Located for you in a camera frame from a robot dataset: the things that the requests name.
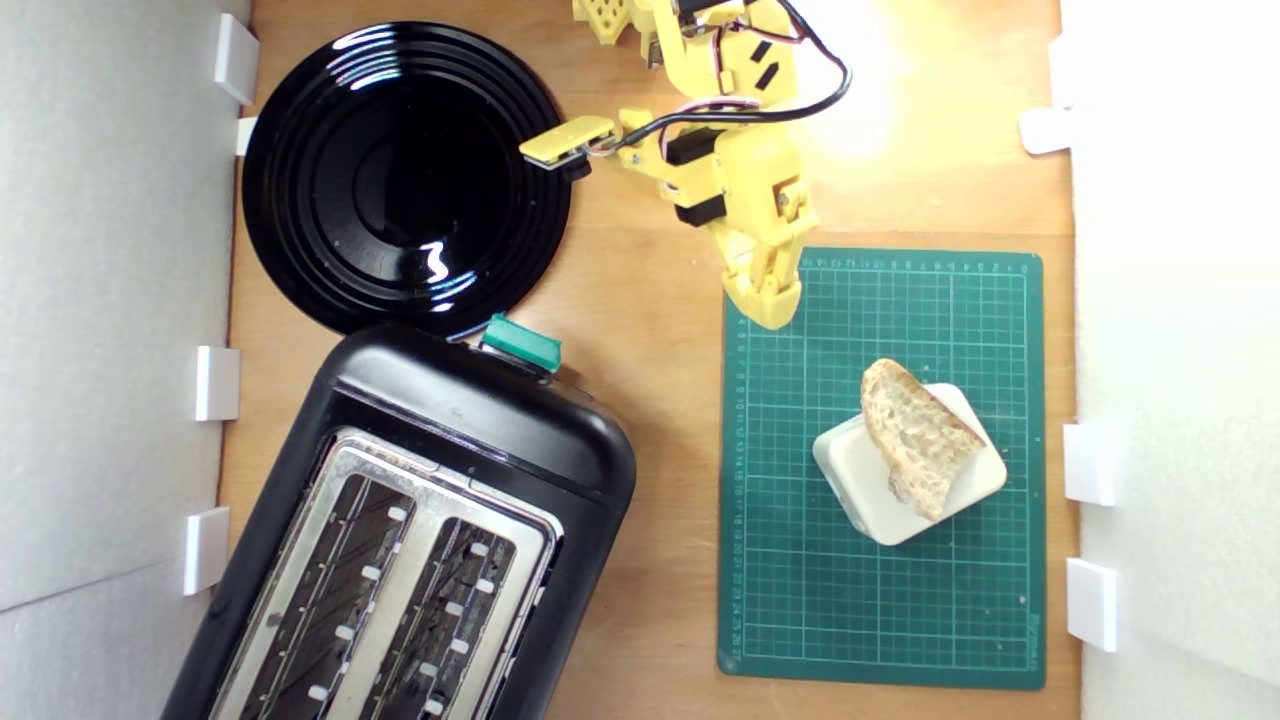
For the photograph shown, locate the black round plate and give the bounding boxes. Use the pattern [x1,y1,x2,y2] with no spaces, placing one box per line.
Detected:
[242,22,573,338]

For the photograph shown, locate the green toaster lever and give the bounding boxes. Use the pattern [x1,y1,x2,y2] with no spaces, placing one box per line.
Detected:
[481,313,563,374]

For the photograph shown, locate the green cutting mat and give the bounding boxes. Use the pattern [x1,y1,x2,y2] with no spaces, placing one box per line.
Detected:
[717,245,1047,691]

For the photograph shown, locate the white block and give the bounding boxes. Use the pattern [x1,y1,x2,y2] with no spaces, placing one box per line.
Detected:
[812,383,1009,547]

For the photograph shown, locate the yellow wrist camera box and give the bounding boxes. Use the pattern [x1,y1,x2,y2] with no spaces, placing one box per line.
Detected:
[519,115,618,181]

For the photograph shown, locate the black two-slot toaster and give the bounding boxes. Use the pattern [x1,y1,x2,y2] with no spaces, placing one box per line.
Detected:
[160,322,638,720]

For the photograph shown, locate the brown bread slice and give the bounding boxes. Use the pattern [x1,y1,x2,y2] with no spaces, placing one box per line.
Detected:
[860,358,987,523]

